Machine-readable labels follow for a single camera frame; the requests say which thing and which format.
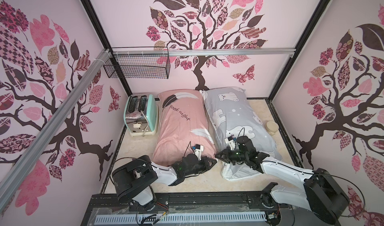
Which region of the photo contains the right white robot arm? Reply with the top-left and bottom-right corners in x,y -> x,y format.
215,136 -> 350,225

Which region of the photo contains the mint and chrome toaster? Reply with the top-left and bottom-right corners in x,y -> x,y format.
123,94 -> 159,137

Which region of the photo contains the white slotted cable duct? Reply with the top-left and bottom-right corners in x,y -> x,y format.
94,212 -> 267,226

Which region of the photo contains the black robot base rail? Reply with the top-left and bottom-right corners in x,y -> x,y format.
80,190 -> 340,226

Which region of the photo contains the left aluminium frame rail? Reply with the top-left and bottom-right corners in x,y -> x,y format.
1,49 -> 111,210

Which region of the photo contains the pink feather pillow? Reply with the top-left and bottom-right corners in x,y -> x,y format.
153,89 -> 216,166

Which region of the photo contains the aluminium frame rail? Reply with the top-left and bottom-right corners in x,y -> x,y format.
113,48 -> 296,57
1,49 -> 111,210

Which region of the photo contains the grey polar bear pillow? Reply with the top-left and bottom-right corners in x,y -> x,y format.
200,86 -> 283,181

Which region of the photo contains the back aluminium frame rail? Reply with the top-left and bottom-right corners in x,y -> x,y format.
113,48 -> 296,57

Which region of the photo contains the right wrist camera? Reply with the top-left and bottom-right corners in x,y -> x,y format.
225,136 -> 238,151

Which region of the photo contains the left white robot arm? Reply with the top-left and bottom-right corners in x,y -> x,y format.
111,154 -> 217,207

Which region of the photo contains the white toaster power cord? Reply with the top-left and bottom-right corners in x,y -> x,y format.
142,111 -> 150,137

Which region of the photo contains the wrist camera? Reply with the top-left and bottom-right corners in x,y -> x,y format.
225,136 -> 238,151
192,144 -> 204,161

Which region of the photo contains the black wire basket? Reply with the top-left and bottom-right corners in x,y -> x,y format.
104,46 -> 171,79

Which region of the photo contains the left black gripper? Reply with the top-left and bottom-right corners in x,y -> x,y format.
184,156 -> 218,177

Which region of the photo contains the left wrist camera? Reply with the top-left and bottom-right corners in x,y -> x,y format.
192,144 -> 204,161

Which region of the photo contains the round beige jar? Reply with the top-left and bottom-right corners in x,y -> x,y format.
266,121 -> 280,136

